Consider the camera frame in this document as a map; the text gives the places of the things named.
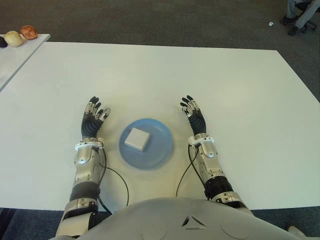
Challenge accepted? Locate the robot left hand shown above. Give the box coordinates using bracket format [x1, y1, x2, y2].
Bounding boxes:
[80, 95, 112, 139]

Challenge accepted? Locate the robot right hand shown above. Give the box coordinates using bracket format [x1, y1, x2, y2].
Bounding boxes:
[179, 94, 208, 137]

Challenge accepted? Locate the white napkin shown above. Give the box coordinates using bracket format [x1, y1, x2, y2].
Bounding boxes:
[124, 127, 151, 153]

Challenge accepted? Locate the blue round plate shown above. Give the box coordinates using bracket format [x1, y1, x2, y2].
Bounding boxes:
[118, 118, 175, 171]

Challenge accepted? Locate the white side table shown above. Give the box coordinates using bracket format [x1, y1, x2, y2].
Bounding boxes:
[0, 33, 52, 93]

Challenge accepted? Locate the grey robot torso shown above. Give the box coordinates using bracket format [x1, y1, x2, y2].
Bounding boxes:
[72, 196, 310, 240]

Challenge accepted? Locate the reddish brown bread roll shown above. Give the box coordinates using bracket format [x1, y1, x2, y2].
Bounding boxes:
[19, 25, 39, 40]

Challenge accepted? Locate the pale beige bread roll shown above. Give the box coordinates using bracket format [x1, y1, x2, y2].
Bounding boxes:
[4, 30, 24, 48]

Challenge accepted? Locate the white shoe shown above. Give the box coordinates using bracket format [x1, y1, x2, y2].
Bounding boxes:
[287, 225, 307, 238]

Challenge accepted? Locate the seated person in jeans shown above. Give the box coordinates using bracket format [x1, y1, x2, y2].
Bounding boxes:
[282, 0, 318, 36]

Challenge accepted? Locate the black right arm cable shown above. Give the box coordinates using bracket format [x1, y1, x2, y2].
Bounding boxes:
[175, 144, 208, 201]

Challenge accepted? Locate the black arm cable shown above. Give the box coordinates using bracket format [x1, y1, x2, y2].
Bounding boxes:
[94, 142, 130, 216]
[175, 144, 208, 201]

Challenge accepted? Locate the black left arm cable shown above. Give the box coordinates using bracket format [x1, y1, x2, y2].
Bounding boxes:
[94, 142, 130, 216]

